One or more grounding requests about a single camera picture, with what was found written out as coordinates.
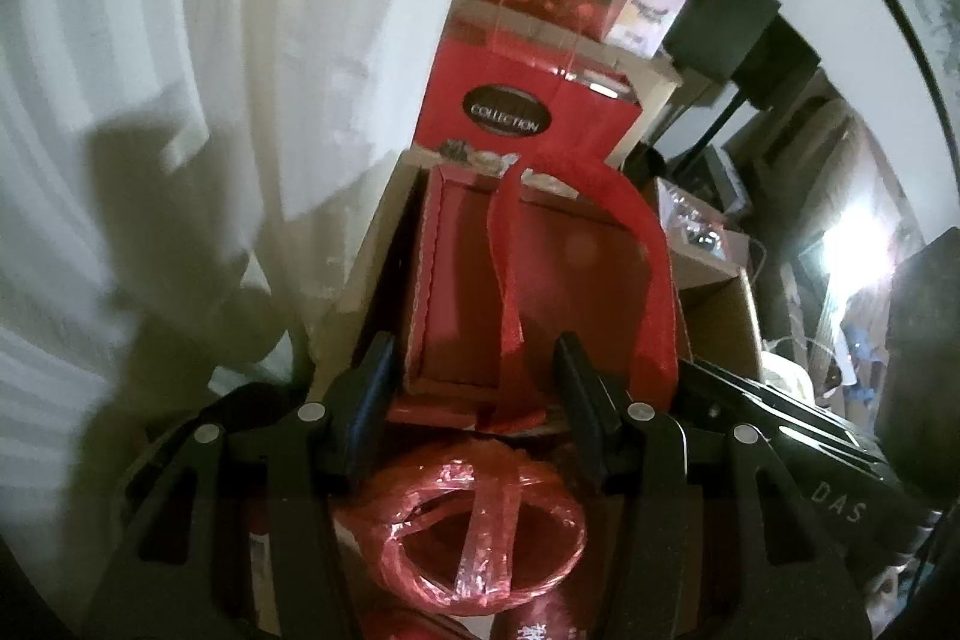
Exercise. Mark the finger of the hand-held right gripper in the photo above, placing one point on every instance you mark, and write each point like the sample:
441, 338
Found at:
720, 396
817, 426

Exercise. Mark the white curtain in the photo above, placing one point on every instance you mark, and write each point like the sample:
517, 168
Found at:
150, 85

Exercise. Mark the clear plastic packet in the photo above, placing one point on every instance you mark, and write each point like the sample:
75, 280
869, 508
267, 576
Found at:
694, 220

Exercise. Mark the small white box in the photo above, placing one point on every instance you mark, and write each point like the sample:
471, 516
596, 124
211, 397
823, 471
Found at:
645, 10

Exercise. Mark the red plastic-wrapped round item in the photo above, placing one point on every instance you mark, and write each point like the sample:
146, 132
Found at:
480, 527

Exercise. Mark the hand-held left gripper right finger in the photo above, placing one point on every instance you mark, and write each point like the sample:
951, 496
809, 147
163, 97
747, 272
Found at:
583, 394

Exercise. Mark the red bag with oval label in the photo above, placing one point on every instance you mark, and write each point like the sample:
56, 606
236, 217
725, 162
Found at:
517, 85

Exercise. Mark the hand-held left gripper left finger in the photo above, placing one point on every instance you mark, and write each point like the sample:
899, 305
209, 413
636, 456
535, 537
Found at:
371, 389

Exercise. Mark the black speaker on stand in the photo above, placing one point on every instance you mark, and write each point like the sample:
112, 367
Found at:
720, 10
776, 66

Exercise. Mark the large cardboard box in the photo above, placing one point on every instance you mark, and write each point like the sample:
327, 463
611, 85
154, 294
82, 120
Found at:
352, 265

